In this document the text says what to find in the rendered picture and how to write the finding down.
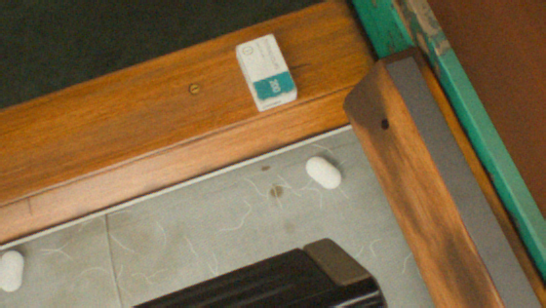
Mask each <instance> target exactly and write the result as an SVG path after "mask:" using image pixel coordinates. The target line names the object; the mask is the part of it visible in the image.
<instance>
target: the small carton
mask: <svg viewBox="0 0 546 308"><path fill-rule="evenodd" d="M236 58H237V59H238V60H239V62H240V65H241V68H242V70H243V72H244V75H245V77H246V80H247V82H248V85H249V88H250V90H251V93H252V95H253V99H254V101H255V105H256V107H257V109H259V111H260V112H261V111H264V110H267V109H270V108H273V107H276V106H278V105H282V103H285V102H288V101H291V100H294V99H295V97H296V87H295V85H294V82H293V78H292V76H291V74H290V72H289V70H288V68H287V64H286V62H285V60H284V58H283V55H282V53H281V51H280V49H279V45H278V43H276V41H275V39H274V36H273V34H270V35H267V36H264V37H261V38H258V39H254V40H252V41H249V42H246V43H243V44H240V46H236Z"/></svg>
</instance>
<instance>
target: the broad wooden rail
mask: <svg viewBox="0 0 546 308"><path fill-rule="evenodd" d="M270 34H273V36H274V39H275V41H276V43H278V45H279V49H280V51H281V53H282V55H283V58H284V60H285V62H286V64H287V68H288V70H289V72H290V74H291V76H292V79H293V82H294V85H295V87H296V97H295V99H294V100H291V101H288V102H285V103H282V105H278V106H276V107H273V108H270V109H267V110H264V111H261V112H260V111H259V109H257V107H256V105H255V101H254V97H253V95H252V93H251V90H250V88H249V85H248V82H247V80H246V77H245V75H244V72H243V70H242V68H241V65H240V62H239V60H238V59H237V58H236V46H240V44H243V43H246V42H249V41H252V40H254V39H258V38H261V37H264V36H267V35H270ZM377 62H378V58H377V56H376V54H375V52H374V50H373V47H372V46H371V44H370V42H369V40H368V38H367V36H366V34H365V32H364V29H363V28H362V26H361V24H360V22H359V20H358V18H357V16H356V14H355V11H354V9H353V7H352V5H350V2H349V1H348V0H328V1H325V2H322V3H319V4H316V5H312V6H309V7H306V8H303V9H300V11H297V12H293V13H290V14H287V15H284V16H281V17H278V18H274V19H270V20H267V21H264V22H261V23H257V24H254V25H251V27H248V28H245V29H242V30H239V31H235V32H232V33H229V34H226V35H223V36H220V37H216V38H214V39H211V40H208V41H205V42H202V43H199V44H195V46H192V47H189V48H186V49H183V50H180V51H176V52H173V53H170V54H167V55H164V56H161V57H158V58H153V59H150V60H147V61H144V62H141V63H137V64H136V65H134V66H131V67H128V68H125V69H122V70H119V71H115V72H112V73H109V74H106V75H103V76H100V77H97V78H94V79H91V80H88V81H85V82H82V83H79V84H75V86H72V87H69V88H66V89H63V90H60V91H56V92H53V93H50V94H47V95H44V96H39V97H36V98H33V99H30V100H27V101H24V102H20V103H17V104H14V106H11V107H8V108H5V109H1V110H0V247H2V246H6V245H8V244H10V243H13V242H16V241H17V240H19V239H23V238H26V237H29V236H32V235H34V234H37V233H41V232H44V231H47V230H50V229H53V228H56V227H58V226H62V225H64V224H67V222H70V221H73V220H76V219H80V218H83V217H85V216H88V215H91V214H94V213H98V212H103V211H106V210H109V209H111V208H114V207H118V206H121V205H124V203H127V202H130V201H132V200H134V199H138V198H141V197H144V196H147V195H150V194H153V193H156V192H160V191H162V190H165V189H168V188H171V187H174V186H177V185H180V184H181V183H183V182H185V181H188V180H191V179H194V178H197V177H201V176H204V175H207V174H210V173H214V172H217V171H221V170H224V169H227V168H230V167H233V166H235V165H238V163H242V162H245V161H248V160H250V159H253V158H256V157H260V156H262V155H265V154H268V153H271V152H274V151H277V150H281V149H284V148H287V147H289V146H292V145H294V144H295V143H298V142H302V141H304V140H307V139H310V138H312V137H315V136H319V135H324V134H327V133H330V132H333V131H336V130H339V129H342V128H345V127H348V126H351V124H350V122H349V120H348V118H347V116H346V114H345V112H344V110H343V108H342V107H343V101H344V99H345V97H346V96H347V94H348V93H349V92H350V91H351V90H352V89H353V88H354V86H356V85H357V84H358V82H359V81H360V80H361V79H362V78H363V77H364V76H365V75H366V74H367V73H368V71H369V70H370V69H371V67H372V66H374V65H375V64H376V63H377Z"/></svg>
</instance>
